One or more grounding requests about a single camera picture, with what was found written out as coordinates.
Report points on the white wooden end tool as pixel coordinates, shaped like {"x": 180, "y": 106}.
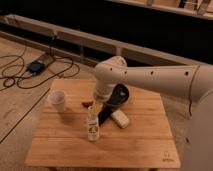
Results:
{"x": 97, "y": 106}

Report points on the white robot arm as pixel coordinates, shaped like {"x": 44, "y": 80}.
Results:
{"x": 192, "y": 82}

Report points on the brown sausage toy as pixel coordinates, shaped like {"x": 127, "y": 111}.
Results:
{"x": 87, "y": 104}

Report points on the black rectangular remote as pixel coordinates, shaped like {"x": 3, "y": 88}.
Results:
{"x": 104, "y": 115}

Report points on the white rectangular block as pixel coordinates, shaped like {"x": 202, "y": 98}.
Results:
{"x": 120, "y": 118}

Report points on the dark bowl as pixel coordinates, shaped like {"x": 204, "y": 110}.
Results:
{"x": 119, "y": 95}

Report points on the wooden table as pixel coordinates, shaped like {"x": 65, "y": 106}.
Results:
{"x": 61, "y": 138}

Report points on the white paper cup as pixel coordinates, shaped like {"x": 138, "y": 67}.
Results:
{"x": 58, "y": 100}

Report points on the black power adapter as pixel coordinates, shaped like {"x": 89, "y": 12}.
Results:
{"x": 35, "y": 67}

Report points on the long wooden shelf frame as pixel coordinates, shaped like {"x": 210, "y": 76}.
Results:
{"x": 113, "y": 47}

